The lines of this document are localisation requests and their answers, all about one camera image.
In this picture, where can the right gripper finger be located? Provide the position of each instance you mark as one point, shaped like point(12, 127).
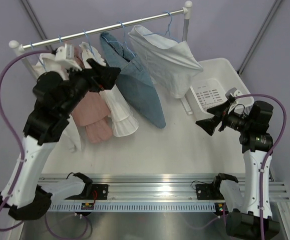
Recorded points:
point(219, 110)
point(208, 125)

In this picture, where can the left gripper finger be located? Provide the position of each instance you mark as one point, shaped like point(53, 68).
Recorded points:
point(108, 76)
point(96, 67)

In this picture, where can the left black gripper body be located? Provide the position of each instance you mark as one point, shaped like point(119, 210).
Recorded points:
point(82, 81)

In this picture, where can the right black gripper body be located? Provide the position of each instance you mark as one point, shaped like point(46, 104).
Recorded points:
point(228, 120)

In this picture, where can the blue denim skirt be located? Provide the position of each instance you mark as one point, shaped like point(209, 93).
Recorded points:
point(133, 82)

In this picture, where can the blue wire hanger of skirt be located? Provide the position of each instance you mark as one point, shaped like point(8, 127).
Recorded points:
point(124, 44)

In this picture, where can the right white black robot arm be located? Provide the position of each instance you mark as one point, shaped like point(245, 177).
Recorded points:
point(249, 212)

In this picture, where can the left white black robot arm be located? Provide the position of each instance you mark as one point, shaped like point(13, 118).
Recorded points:
point(56, 99)

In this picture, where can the white skirt on right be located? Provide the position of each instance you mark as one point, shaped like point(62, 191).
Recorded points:
point(169, 63)

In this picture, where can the white plastic basket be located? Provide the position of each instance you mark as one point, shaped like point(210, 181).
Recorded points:
point(209, 88)

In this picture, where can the pink dress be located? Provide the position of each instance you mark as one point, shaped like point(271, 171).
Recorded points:
point(92, 114)

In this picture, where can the white garment far left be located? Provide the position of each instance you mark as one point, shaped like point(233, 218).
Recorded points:
point(47, 63)

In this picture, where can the white ruffled dress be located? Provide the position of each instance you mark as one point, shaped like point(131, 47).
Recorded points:
point(123, 122)

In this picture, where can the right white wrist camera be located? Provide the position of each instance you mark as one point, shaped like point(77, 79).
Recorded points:
point(235, 106)

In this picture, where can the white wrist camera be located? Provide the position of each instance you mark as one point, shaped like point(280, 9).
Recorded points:
point(235, 106)
point(65, 56)

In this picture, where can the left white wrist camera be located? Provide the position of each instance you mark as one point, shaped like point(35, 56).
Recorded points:
point(65, 56)

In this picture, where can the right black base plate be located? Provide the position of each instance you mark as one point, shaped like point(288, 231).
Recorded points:
point(208, 192)

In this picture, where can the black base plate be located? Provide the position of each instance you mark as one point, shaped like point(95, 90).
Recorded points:
point(99, 192)
point(208, 192)

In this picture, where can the blue wire hanger right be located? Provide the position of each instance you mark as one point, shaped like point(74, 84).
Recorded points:
point(167, 34)

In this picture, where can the aluminium mounting rail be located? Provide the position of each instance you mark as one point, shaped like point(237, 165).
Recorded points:
point(157, 188)

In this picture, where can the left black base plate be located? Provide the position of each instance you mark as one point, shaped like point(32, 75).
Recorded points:
point(99, 192)

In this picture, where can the white slotted cable duct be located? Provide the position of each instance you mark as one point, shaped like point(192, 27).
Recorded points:
point(137, 207)

